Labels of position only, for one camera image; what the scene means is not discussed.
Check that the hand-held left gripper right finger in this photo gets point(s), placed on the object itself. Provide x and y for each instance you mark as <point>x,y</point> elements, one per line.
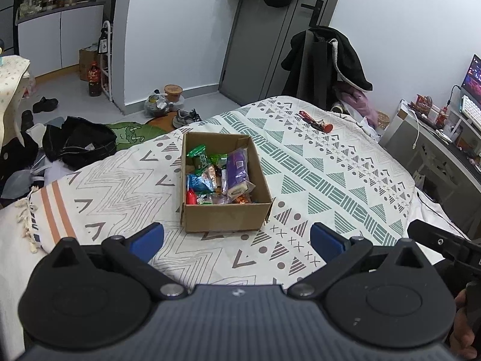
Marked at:
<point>327,242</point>

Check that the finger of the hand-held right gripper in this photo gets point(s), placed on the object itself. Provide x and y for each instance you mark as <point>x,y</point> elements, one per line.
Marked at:
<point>432,235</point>

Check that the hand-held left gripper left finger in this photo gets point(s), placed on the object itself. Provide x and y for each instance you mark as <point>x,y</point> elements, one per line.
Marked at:
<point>144,242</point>

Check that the red candy packet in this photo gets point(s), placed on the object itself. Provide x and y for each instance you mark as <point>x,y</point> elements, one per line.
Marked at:
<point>191,197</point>

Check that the green label cake packet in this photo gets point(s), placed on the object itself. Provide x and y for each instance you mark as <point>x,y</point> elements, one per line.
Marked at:
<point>204,198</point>

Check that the blue snack packet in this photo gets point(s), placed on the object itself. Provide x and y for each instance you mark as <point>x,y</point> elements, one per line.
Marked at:
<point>198,182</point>

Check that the cardboard box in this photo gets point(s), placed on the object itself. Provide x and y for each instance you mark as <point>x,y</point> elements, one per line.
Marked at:
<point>225,218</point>

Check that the orange red snack packet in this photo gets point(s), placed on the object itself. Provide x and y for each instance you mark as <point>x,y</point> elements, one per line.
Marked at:
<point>242,198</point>

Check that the dark green snack packet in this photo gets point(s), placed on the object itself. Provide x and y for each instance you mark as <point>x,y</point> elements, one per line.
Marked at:
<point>197,154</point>

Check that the purple roll packet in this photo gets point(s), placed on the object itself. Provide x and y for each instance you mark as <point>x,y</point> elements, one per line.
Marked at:
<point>236,169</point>

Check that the person's right hand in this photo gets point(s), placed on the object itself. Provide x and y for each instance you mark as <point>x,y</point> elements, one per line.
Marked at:
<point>464,340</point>

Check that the patterned bed blanket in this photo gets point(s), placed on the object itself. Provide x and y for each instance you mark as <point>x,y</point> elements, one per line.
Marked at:
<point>338,158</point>

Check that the white desk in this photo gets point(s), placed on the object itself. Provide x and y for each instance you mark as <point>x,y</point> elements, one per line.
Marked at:
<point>398,135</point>

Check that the green crocodile rug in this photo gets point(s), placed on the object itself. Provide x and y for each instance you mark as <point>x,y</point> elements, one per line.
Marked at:
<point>127,135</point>

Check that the red round stamp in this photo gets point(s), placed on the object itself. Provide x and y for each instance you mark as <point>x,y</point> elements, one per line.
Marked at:
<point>328,128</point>

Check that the black duffel bag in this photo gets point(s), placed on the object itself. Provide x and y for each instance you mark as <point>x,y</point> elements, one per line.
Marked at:
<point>82,143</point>

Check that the wicker basket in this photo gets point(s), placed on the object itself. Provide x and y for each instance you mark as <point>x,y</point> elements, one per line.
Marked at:
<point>383,120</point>

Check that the white keyboard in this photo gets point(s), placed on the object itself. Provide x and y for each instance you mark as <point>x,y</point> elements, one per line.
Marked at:
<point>471,114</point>

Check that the red scissors and keys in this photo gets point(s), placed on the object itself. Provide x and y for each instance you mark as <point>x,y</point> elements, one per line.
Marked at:
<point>306,114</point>

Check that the red basket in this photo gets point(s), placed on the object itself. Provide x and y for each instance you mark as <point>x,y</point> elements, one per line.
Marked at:
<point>421,105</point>

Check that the grey sneaker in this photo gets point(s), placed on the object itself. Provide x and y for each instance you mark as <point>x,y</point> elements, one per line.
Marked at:
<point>186,118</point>

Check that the white bed sheet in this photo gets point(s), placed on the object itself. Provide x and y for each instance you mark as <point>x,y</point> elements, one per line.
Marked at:
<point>15,270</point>

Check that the grey blue cloth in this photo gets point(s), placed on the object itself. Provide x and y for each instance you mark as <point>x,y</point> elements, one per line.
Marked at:
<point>22,180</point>

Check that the pink cloth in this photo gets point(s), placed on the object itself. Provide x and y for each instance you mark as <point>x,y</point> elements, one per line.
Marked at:
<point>360,101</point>

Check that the jar with cork lid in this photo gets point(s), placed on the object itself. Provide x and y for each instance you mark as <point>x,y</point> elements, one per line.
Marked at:
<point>173,90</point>

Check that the dark cloth pile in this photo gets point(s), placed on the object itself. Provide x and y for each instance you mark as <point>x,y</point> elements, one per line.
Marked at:
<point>15,154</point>

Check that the computer monitor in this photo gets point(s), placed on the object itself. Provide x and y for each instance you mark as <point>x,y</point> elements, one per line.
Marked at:
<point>472,79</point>

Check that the black office chair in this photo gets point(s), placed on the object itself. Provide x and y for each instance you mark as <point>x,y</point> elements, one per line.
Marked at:
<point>317,75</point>

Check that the black shoe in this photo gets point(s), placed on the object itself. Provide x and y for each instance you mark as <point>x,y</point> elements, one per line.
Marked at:
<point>27,120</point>
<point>45,105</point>

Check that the white rack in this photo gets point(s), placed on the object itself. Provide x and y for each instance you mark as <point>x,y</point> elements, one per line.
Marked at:
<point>111,75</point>

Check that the cola bottle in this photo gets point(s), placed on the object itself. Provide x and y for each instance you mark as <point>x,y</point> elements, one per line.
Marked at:
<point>94,79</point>

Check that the black jacket with white lining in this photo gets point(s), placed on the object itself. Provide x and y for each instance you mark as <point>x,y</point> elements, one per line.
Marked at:
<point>349,64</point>

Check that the brown floor carton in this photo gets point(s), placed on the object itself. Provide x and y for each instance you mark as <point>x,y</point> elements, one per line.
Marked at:
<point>84,60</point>

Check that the pack of water bottles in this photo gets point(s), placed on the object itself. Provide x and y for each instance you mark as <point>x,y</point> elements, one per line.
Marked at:
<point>30,87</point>

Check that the dark glass bottle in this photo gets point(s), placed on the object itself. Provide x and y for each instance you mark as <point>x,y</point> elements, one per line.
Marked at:
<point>102,43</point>

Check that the grey door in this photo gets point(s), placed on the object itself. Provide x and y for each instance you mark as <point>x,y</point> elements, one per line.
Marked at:
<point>259,45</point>

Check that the cream dotted cloth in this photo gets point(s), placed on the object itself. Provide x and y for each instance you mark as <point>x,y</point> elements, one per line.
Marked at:
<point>11,79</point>

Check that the white lower cabinet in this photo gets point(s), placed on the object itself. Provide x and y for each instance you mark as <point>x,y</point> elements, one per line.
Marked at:
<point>41,41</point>

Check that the black framed glass partition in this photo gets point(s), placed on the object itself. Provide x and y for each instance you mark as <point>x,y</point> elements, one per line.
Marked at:
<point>15,7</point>

